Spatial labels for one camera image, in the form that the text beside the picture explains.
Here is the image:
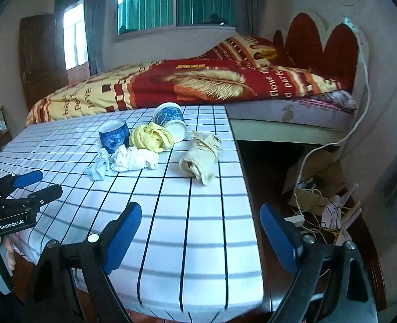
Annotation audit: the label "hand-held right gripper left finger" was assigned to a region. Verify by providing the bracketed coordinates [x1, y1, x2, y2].
[33, 202, 143, 323]

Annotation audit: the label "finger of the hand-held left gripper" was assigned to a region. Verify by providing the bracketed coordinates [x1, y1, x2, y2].
[0, 184, 63, 213]
[0, 170, 44, 196]

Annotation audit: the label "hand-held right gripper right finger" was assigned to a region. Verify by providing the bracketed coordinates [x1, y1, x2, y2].
[260, 203, 377, 323]

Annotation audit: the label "pale tissue wad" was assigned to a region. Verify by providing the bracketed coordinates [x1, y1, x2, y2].
[85, 148, 112, 180]

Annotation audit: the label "white cloth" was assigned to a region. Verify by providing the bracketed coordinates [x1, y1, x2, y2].
[111, 146, 159, 172]

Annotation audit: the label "blue patterned paper cup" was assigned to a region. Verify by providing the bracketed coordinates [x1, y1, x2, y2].
[98, 120, 131, 153]
[152, 103, 188, 142]

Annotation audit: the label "yellow cloth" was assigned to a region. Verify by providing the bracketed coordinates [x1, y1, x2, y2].
[129, 123, 174, 153]

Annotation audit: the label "beige cloth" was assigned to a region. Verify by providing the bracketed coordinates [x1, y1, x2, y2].
[179, 131, 222, 185]

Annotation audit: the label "white power strip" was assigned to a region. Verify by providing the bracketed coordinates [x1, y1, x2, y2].
[284, 215, 306, 228]

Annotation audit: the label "pink bag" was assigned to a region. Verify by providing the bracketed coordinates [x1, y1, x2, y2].
[321, 205, 343, 239]

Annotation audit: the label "white checked tablecloth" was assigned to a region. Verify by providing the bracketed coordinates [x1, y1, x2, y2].
[0, 105, 264, 313]

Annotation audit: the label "cardboard box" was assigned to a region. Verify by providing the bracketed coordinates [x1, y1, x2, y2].
[282, 151, 345, 216]

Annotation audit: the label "dark wooden wardrobe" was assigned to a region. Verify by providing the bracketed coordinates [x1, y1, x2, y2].
[19, 13, 69, 111]

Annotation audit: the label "pale mattress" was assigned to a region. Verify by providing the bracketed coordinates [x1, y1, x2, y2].
[227, 97, 357, 132]

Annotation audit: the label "narrow bright window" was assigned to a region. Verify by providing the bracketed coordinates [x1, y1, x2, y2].
[62, 2, 90, 69]

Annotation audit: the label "floral pillow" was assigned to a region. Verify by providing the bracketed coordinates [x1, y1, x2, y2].
[316, 90, 359, 110]

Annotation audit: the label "red yellow printed blanket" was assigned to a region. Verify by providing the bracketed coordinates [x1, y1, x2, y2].
[25, 35, 350, 127]

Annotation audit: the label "grey curtain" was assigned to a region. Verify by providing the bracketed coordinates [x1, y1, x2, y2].
[84, 0, 118, 75]
[235, 0, 270, 37]

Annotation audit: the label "green window curtain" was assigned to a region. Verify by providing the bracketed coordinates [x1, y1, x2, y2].
[118, 0, 236, 29]

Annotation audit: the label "large sliding window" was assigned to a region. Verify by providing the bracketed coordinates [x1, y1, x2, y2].
[113, 0, 238, 36]

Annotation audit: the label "tangled white cables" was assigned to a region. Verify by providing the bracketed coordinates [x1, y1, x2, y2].
[294, 188, 340, 243]

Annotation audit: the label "white power cable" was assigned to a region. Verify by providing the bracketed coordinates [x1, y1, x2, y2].
[292, 29, 371, 216]

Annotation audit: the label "white bed frame red headboard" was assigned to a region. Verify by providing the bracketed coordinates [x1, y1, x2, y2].
[229, 12, 370, 149]

